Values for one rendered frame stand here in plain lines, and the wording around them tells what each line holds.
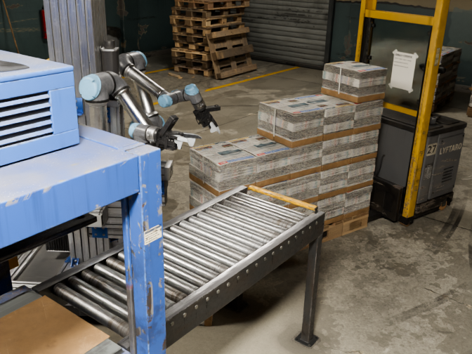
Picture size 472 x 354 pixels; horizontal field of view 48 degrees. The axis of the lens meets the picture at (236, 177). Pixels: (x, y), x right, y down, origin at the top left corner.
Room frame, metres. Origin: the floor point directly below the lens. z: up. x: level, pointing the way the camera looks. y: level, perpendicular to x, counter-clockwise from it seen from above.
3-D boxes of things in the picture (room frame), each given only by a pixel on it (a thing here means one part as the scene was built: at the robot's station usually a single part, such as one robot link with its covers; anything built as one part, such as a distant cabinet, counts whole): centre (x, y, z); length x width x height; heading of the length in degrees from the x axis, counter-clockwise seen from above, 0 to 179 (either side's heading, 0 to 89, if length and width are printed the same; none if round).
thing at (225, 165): (3.53, -0.26, 0.42); 1.17 x 0.39 x 0.83; 125
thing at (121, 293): (1.74, 0.44, 0.77); 0.47 x 0.05 x 0.05; 53
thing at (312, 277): (2.47, -0.43, 0.34); 0.06 x 0.06 x 0.68; 53
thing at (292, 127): (3.61, -0.37, 0.95); 0.38 x 0.29 x 0.23; 37
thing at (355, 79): (3.95, -0.85, 0.65); 0.39 x 0.30 x 1.29; 35
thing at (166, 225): (2.26, 0.36, 0.74); 1.34 x 0.05 x 0.12; 143
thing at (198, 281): (1.95, 0.28, 0.77); 0.47 x 0.05 x 0.05; 53
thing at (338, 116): (3.78, -0.61, 0.95); 0.38 x 0.29 x 0.23; 35
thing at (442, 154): (4.42, -1.51, 0.40); 0.69 x 0.55 x 0.80; 35
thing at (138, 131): (2.45, 0.46, 1.21); 0.11 x 0.08 x 0.09; 62
